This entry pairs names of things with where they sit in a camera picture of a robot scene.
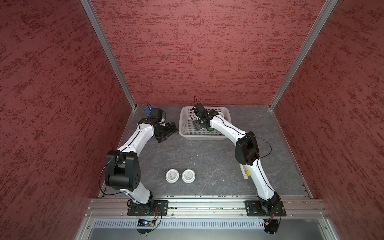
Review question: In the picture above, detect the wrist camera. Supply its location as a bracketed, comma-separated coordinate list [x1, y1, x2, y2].
[148, 108, 166, 124]
[192, 104, 207, 119]

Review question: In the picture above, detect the blue-lidded clear tube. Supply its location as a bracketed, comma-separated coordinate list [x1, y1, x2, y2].
[146, 108, 158, 116]

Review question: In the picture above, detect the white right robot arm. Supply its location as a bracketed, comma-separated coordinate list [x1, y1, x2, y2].
[192, 104, 281, 216]

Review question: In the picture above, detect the white perforated plastic basket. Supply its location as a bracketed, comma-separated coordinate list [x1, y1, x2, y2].
[179, 106, 227, 141]

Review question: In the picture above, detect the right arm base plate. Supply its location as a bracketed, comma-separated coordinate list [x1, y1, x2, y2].
[244, 201, 287, 218]

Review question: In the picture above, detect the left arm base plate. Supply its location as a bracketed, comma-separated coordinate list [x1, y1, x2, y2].
[127, 200, 169, 217]

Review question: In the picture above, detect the left green circuit board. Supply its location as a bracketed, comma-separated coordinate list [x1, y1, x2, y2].
[138, 219, 157, 228]

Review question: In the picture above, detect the aluminium front rail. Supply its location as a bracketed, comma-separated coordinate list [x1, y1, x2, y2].
[85, 196, 329, 219]

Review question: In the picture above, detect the aluminium corner post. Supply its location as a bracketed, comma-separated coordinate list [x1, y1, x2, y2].
[269, 0, 338, 112]
[81, 0, 137, 111]

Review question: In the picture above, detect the right black connector board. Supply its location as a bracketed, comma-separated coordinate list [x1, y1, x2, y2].
[264, 220, 280, 235]

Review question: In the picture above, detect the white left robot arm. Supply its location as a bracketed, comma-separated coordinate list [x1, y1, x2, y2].
[102, 118, 178, 205]

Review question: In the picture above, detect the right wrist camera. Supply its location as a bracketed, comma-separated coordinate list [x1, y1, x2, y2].
[192, 104, 207, 119]

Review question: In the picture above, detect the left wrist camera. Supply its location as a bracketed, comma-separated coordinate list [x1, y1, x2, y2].
[148, 108, 166, 124]

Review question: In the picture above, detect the right aluminium corner post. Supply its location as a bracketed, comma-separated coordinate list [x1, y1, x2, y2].
[269, 0, 338, 112]

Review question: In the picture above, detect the left aluminium corner post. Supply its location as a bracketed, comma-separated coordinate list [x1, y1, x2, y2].
[81, 0, 137, 111]

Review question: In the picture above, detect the white glue stick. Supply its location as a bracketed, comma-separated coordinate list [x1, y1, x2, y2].
[240, 164, 249, 180]

